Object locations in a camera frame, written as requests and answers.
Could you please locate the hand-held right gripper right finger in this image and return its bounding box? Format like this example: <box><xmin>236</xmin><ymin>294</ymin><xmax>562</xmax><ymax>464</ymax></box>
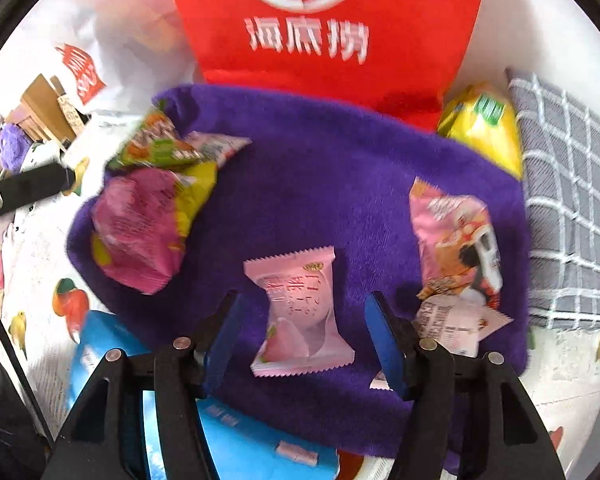
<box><xmin>364</xmin><ymin>290</ymin><xmax>566</xmax><ymax>480</ymax></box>

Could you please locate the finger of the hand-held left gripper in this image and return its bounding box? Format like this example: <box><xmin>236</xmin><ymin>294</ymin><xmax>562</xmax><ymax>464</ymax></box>
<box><xmin>0</xmin><ymin>162</ymin><xmax>77</xmax><ymax>226</ymax></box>

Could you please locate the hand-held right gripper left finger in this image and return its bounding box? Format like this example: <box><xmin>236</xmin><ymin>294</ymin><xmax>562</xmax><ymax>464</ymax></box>
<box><xmin>40</xmin><ymin>290</ymin><xmax>243</xmax><ymax>480</ymax></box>

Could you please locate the pink and white snack packet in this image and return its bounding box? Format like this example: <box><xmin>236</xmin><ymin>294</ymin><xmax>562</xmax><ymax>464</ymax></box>
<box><xmin>414</xmin><ymin>294</ymin><xmax>515</xmax><ymax>358</ymax></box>

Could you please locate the pink peach-print snack packet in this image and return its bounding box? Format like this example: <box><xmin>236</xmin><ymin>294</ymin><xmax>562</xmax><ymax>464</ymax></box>
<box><xmin>243</xmin><ymin>245</ymin><xmax>356</xmax><ymax>378</ymax></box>

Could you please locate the pink and yellow snack packet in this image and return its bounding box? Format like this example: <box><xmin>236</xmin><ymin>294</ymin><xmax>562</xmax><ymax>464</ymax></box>
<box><xmin>90</xmin><ymin>160</ymin><xmax>220</xmax><ymax>296</ymax></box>

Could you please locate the pink panda-print snack packet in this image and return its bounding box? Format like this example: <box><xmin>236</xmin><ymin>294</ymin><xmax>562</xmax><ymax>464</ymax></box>
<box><xmin>409</xmin><ymin>176</ymin><xmax>503</xmax><ymax>308</ymax></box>

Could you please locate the red snack packet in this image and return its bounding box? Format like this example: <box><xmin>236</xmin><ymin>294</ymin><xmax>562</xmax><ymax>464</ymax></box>
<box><xmin>337</xmin><ymin>451</ymin><xmax>366</xmax><ymax>478</ymax></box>

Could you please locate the green snack packet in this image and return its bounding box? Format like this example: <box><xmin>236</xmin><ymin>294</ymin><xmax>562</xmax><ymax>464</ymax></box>
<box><xmin>105</xmin><ymin>105</ymin><xmax>206</xmax><ymax>171</ymax></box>

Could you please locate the purple towel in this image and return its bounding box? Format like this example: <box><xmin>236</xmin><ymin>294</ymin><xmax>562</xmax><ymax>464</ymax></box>
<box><xmin>67</xmin><ymin>84</ymin><xmax>533</xmax><ymax>461</ymax></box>

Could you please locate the purple plush toy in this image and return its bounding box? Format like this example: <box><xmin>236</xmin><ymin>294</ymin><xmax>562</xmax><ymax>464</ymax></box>
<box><xmin>0</xmin><ymin>125</ymin><xmax>31</xmax><ymax>171</ymax></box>

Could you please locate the brown patterned book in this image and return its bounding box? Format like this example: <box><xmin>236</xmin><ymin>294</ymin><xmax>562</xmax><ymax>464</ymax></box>
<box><xmin>57</xmin><ymin>92</ymin><xmax>88</xmax><ymax>133</ymax></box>

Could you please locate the blue tissue pack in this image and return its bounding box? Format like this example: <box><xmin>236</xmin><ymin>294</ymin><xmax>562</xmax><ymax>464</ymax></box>
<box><xmin>69</xmin><ymin>310</ymin><xmax>342</xmax><ymax>480</ymax></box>

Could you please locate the small pink candy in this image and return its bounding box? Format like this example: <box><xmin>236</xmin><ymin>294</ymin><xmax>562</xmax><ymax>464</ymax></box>
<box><xmin>275</xmin><ymin>441</ymin><xmax>322</xmax><ymax>463</ymax></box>

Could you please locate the white plastic shopping bag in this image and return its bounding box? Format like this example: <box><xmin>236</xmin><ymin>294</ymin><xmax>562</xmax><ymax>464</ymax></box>
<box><xmin>0</xmin><ymin>0</ymin><xmax>206</xmax><ymax>116</ymax></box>

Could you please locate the yellow snack bag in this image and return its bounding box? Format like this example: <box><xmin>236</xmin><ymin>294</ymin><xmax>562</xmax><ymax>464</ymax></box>
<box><xmin>437</xmin><ymin>81</ymin><xmax>525</xmax><ymax>181</ymax></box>

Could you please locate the grey checked folded cloth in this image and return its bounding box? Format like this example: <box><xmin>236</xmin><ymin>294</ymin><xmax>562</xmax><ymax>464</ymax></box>
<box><xmin>505</xmin><ymin>67</ymin><xmax>600</xmax><ymax>331</ymax></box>

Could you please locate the red paper bag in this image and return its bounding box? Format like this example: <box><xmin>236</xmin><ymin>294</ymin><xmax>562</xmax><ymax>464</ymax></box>
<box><xmin>160</xmin><ymin>0</ymin><xmax>491</xmax><ymax>133</ymax></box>

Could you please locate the black cable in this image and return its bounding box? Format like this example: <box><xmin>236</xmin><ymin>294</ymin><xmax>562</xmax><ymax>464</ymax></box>
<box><xmin>0</xmin><ymin>280</ymin><xmax>56</xmax><ymax>443</ymax></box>

